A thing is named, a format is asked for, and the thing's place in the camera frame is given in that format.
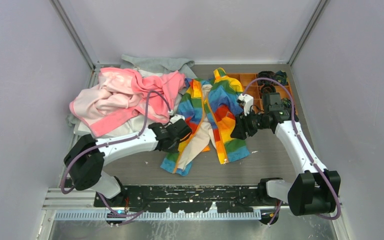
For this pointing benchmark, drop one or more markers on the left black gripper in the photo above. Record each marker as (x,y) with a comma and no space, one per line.
(175,149)

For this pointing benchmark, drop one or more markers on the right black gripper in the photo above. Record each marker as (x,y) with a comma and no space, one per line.
(242,126)

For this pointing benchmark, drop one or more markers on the rainbow striped zip jacket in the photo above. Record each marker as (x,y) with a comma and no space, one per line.
(209,107)

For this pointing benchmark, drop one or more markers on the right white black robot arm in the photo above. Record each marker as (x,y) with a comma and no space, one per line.
(315,189)

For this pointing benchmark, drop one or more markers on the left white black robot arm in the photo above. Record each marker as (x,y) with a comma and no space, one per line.
(86,159)

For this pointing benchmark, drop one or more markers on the orange compartment tray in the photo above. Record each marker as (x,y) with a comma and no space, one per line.
(254,90)

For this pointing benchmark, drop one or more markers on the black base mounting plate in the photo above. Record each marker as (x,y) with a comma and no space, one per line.
(192,198)

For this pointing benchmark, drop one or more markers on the dark rolled tie back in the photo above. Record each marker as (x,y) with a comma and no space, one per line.
(265,74)

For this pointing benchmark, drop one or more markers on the pink fleece garment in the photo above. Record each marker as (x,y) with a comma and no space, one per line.
(123,94)

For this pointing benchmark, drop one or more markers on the grey white garment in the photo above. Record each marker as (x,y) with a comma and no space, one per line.
(146,66)

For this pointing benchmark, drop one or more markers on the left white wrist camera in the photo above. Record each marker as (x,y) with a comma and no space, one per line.
(175,118)

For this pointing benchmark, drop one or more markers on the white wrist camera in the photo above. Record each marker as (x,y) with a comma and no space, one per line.
(247,102)
(175,118)

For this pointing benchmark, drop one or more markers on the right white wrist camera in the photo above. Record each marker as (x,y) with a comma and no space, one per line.
(247,102)

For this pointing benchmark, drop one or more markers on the silver slotted aluminium rail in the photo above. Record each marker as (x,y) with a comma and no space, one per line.
(106,215)

